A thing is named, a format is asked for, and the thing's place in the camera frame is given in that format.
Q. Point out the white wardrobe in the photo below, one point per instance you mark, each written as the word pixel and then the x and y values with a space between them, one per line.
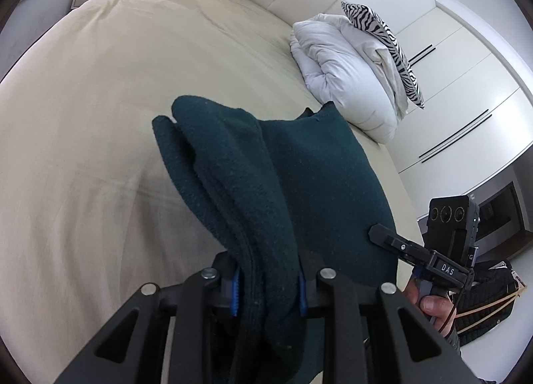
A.
pixel 476 119

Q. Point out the white folded duvet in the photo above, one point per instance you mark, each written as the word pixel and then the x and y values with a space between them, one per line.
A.
pixel 353 69

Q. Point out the person right hand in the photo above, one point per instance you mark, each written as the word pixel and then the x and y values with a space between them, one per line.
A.
pixel 437 307

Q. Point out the beige bed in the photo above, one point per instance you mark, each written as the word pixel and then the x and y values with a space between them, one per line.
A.
pixel 88 211

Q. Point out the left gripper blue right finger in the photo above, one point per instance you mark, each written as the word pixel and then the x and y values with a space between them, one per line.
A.
pixel 302 294

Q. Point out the black striped bag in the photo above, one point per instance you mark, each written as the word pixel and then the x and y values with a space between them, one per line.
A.
pixel 495 288

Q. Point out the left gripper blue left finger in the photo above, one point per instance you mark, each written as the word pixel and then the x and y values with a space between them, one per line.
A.
pixel 230 291

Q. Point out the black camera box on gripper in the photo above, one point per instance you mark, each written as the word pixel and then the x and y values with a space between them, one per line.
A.
pixel 452 226

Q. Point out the dark green sweater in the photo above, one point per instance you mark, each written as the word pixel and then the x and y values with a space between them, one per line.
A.
pixel 264 189

